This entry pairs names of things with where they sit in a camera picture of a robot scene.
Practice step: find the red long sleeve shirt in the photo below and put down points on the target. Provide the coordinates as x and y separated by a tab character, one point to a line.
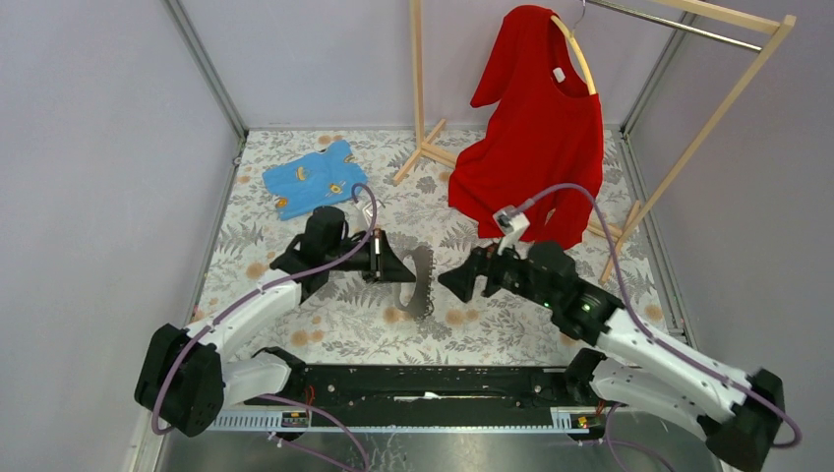
546	129

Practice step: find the wooden clothes rack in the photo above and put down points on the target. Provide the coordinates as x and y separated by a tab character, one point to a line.
775	30

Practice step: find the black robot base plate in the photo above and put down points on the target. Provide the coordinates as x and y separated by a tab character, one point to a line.
443	397

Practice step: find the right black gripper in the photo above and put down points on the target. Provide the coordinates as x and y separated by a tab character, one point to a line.
484	261

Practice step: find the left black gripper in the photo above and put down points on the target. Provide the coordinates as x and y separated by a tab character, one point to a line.
385	265

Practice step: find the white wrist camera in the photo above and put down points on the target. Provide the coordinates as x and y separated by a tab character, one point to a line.
369	214
513	223

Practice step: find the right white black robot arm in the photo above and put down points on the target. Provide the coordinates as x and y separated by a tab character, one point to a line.
732	411

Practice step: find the blue child t-shirt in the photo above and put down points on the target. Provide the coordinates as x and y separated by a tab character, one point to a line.
319	178

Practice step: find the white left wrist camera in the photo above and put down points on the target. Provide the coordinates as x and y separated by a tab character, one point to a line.
369	214

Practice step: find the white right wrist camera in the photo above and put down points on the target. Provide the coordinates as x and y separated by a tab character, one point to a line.
513	223

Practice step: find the wooden clothes hanger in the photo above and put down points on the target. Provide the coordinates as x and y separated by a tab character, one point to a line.
571	41

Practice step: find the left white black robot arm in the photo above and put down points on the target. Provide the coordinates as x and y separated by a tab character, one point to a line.
189	373

